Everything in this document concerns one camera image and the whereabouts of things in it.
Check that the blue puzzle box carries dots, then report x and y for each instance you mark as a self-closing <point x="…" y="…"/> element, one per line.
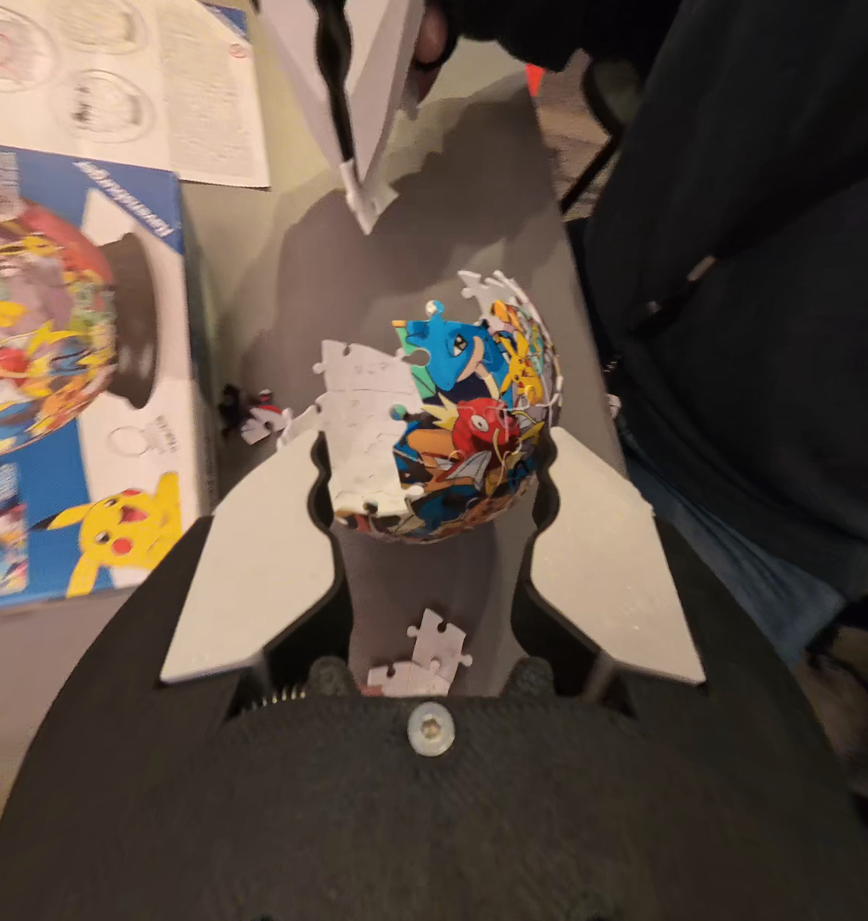
<point x="81" y="360"/>

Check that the person's blue jeans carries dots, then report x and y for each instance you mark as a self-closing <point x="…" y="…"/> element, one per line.
<point x="729" y="561"/>

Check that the person's right hand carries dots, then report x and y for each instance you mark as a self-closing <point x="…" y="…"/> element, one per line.
<point x="430" y="50"/>

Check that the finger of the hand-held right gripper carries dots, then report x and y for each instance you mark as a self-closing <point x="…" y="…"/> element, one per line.
<point x="294" y="72"/>
<point x="383" y="72"/>

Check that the white instruction sheet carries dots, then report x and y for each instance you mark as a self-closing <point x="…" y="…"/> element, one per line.
<point x="117" y="86"/>

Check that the loose white puzzle pieces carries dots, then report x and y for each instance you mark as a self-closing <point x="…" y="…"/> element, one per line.
<point x="427" y="655"/>

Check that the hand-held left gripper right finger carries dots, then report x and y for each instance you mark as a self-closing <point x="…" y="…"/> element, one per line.
<point x="614" y="575"/>

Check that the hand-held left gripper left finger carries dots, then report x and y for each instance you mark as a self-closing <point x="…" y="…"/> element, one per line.
<point x="254" y="583"/>

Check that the person's right forearm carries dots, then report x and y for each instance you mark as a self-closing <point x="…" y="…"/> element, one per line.
<point x="549" y="29"/>

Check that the black red puzzle piece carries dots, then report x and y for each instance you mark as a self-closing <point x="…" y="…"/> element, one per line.
<point x="254" y="417"/>

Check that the colourful puzzle ball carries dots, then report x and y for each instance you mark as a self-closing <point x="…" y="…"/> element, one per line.
<point x="470" y="432"/>

